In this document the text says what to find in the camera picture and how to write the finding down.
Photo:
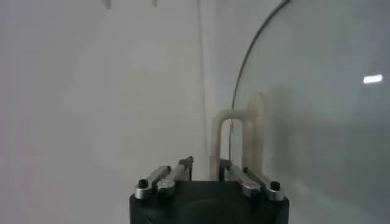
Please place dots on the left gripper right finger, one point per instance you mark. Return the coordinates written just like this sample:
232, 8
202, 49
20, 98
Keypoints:
250, 182

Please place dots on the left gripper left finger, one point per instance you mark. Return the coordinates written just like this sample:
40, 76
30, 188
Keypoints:
166, 179

